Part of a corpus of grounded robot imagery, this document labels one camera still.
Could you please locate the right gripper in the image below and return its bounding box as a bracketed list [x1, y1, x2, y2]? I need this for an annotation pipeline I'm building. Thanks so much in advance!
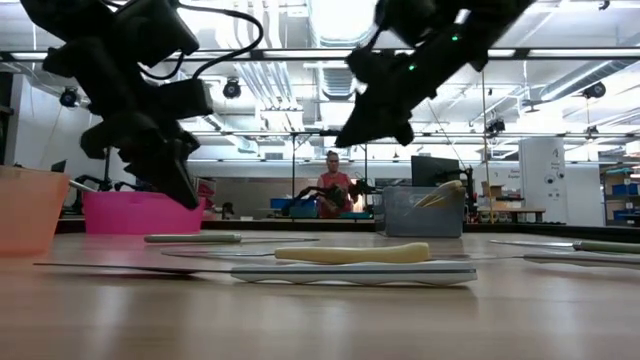
[335, 29, 489, 147]

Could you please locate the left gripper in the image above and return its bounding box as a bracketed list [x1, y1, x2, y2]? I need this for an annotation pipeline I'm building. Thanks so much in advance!
[43, 38, 200, 211]

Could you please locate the green handled knife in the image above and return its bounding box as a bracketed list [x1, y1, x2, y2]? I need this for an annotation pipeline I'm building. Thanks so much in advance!
[489, 238, 640, 255]
[143, 233, 320, 246]

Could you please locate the cream handled knife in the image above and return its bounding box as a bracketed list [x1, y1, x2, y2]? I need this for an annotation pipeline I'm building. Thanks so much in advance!
[160, 241, 432, 266]
[417, 179, 464, 201]

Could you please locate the cream handled utensil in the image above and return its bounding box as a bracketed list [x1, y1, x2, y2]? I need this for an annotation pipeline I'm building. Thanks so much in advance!
[424, 192, 464, 209]

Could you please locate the pink-red plastic bin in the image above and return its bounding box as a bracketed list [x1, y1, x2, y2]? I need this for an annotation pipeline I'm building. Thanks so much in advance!
[83, 191, 206, 236]

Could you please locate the person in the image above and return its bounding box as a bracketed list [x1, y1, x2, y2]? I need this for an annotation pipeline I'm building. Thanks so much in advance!
[316, 149, 355, 220]

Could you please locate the grey translucent plastic bin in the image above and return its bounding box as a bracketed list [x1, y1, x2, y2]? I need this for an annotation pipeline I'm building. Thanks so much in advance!
[383, 185, 466, 239]

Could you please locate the cardboard box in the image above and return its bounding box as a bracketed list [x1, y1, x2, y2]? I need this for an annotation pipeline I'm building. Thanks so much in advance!
[480, 180, 505, 200]

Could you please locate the orange plastic bin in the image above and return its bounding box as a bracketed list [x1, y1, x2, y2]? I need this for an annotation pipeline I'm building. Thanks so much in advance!
[0, 166, 71, 257]

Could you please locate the blue white patterned fork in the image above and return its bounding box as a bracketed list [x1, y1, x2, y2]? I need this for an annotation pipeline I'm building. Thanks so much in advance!
[33, 260, 479, 289]

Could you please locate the storage shelf with blue bins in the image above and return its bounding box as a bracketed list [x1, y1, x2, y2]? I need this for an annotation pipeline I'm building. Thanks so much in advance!
[599, 167, 640, 227]

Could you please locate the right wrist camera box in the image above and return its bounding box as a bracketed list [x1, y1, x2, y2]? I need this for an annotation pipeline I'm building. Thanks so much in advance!
[346, 46, 396, 85]

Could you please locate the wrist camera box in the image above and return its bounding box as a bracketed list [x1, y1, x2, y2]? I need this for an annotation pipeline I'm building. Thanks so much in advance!
[346, 46, 396, 85]
[159, 78, 215, 120]

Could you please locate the silver ventilation duct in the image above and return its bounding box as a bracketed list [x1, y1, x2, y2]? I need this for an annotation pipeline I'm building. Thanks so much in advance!
[307, 0, 377, 101]

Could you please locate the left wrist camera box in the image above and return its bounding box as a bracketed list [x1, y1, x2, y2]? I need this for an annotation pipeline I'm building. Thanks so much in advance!
[159, 78, 215, 120]

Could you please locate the black distant workstation frame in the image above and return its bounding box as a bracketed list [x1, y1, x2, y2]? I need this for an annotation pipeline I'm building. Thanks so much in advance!
[102, 129, 370, 221]

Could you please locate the thin hanging cord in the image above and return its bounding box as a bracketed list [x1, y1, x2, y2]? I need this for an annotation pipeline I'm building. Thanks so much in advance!
[477, 69, 491, 225]

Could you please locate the black aluminium table frame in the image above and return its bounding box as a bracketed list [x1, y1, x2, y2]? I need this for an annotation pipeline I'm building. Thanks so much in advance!
[54, 218, 640, 245]

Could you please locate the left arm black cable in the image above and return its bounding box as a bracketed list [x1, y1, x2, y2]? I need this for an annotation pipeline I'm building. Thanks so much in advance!
[137, 2, 265, 81]

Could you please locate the black overhead frame beam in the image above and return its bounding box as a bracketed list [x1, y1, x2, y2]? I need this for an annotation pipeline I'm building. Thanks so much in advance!
[0, 47, 640, 64]

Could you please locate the black vertical post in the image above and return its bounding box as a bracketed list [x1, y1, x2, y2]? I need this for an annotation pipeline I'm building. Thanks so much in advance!
[0, 72, 14, 166]

